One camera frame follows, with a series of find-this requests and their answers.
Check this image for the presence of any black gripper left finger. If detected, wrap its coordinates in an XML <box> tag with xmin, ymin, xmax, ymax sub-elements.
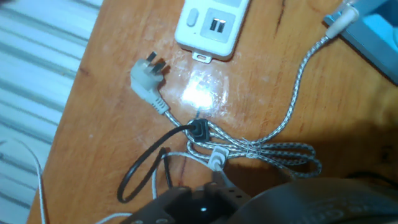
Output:
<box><xmin>120</xmin><ymin>177</ymin><xmax>252</xmax><ymax>224</ymax></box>

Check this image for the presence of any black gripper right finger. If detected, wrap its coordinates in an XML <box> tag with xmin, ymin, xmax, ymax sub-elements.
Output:
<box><xmin>228</xmin><ymin>177</ymin><xmax>398</xmax><ymax>224</ymax></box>

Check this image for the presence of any braided cord with white plug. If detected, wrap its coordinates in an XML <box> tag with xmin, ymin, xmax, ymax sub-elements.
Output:
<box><xmin>129</xmin><ymin>5</ymin><xmax>361</xmax><ymax>180</ymax></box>

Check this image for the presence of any white power strip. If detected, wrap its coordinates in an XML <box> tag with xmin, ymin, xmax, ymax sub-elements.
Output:
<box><xmin>174</xmin><ymin>0</ymin><xmax>251</xmax><ymax>63</ymax></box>

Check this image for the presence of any light blue travel iron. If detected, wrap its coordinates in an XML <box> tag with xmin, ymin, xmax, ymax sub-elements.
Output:
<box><xmin>323</xmin><ymin>0</ymin><xmax>398</xmax><ymax>85</ymax></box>

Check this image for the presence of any white hair dryer cord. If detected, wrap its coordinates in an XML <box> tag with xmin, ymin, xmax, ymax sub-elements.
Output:
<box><xmin>12</xmin><ymin>138</ymin><xmax>237</xmax><ymax>224</ymax></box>

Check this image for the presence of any black lamp cord with plug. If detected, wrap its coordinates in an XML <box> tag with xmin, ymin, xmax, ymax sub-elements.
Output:
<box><xmin>116</xmin><ymin>118</ymin><xmax>210</xmax><ymax>203</ymax></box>

